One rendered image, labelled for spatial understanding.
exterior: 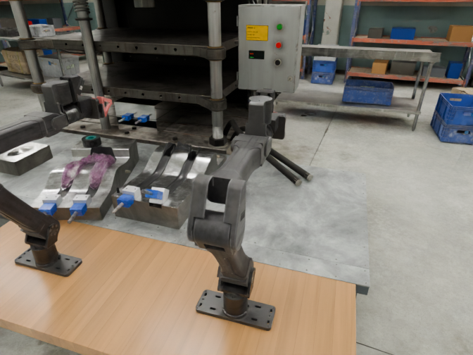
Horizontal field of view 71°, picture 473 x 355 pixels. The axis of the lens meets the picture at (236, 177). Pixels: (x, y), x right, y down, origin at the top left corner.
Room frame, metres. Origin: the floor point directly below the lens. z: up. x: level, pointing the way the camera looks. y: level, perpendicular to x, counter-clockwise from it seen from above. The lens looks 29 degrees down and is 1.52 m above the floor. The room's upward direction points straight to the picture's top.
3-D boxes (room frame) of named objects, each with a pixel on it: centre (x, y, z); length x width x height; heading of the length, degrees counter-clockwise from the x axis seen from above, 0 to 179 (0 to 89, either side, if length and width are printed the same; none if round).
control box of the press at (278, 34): (1.80, -0.17, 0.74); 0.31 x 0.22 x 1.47; 72
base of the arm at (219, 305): (0.59, 0.00, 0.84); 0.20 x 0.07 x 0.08; 73
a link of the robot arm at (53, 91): (0.94, 0.53, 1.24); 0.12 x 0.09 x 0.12; 163
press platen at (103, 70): (2.22, 0.53, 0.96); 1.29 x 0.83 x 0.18; 72
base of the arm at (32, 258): (0.76, 0.58, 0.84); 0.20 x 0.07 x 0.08; 73
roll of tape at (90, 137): (1.41, 0.66, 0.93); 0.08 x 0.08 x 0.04
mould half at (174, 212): (1.20, 0.25, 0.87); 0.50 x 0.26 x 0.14; 162
